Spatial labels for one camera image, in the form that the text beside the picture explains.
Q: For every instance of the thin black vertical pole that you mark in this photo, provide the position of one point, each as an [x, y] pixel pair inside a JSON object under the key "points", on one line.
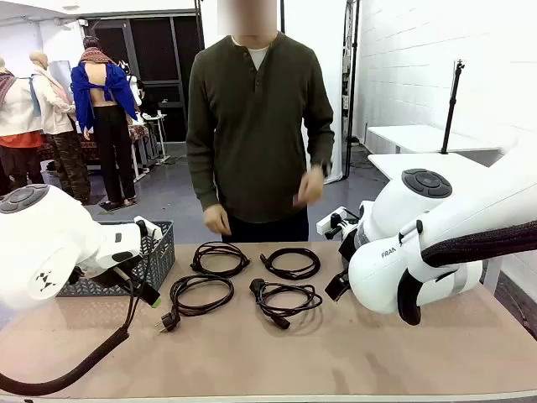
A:
{"points": [[282, 17], [197, 6]]}

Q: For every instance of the mannequin with blue garment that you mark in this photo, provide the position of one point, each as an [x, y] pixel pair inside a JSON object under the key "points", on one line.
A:
{"points": [[84, 84]]}

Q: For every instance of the person's right hand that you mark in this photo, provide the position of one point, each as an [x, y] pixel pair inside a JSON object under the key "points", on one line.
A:
{"points": [[217, 220]]}

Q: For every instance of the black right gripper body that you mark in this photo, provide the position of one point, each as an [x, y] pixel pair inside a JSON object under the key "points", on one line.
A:
{"points": [[347, 251]]}

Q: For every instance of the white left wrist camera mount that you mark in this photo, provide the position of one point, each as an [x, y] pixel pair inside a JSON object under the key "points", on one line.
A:
{"points": [[154, 230]]}

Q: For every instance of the grey-blue perforated plastic basket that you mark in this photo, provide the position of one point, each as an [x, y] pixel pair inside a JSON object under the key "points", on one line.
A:
{"points": [[163, 260]]}

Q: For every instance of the black wristwatch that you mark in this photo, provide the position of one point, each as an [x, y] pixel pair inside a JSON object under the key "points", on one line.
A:
{"points": [[326, 168]]}

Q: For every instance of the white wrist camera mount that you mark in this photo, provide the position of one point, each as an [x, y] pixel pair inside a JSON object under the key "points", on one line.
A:
{"points": [[325, 226], [154, 230]]}

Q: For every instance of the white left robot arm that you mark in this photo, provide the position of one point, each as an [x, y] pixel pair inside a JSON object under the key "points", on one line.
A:
{"points": [[50, 235]]}

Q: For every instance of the black framed glass doors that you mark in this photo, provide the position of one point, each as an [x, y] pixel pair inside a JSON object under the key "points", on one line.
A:
{"points": [[155, 50]]}

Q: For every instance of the white black humanoid figure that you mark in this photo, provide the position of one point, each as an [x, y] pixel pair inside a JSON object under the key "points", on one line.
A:
{"points": [[134, 88]]}

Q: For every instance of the person's left forearm olive sleeve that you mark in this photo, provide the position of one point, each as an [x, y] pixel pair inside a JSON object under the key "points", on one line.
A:
{"points": [[325, 147]]}

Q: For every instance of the grey display panel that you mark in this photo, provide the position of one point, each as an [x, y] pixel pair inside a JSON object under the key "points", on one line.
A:
{"points": [[63, 75]]}

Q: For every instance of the black light stand pole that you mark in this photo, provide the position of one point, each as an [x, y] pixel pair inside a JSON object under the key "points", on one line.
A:
{"points": [[355, 54]]}

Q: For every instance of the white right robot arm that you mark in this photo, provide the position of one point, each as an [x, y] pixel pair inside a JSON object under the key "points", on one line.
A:
{"points": [[377, 268]]}

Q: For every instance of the mannequin with beige jacket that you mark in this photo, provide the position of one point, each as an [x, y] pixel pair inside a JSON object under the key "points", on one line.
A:
{"points": [[52, 105]]}

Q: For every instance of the small white side table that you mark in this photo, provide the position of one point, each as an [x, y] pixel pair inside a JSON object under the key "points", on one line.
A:
{"points": [[154, 116]]}

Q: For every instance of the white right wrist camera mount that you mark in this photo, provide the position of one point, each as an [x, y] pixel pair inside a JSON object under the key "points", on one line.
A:
{"points": [[325, 226]]}

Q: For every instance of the person in olive henley shirt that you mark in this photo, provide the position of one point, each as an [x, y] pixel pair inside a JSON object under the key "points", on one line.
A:
{"points": [[251, 147]]}

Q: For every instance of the person's left hand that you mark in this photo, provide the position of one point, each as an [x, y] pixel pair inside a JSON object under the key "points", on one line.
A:
{"points": [[310, 189]]}

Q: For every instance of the person's right forearm olive sleeve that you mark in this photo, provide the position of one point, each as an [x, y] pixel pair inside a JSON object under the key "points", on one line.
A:
{"points": [[201, 180]]}

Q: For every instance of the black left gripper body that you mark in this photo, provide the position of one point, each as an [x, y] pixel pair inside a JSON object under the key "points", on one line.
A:
{"points": [[113, 279]]}

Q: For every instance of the patterned red table cloth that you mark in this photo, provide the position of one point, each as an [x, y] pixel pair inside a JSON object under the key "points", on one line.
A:
{"points": [[138, 132]]}

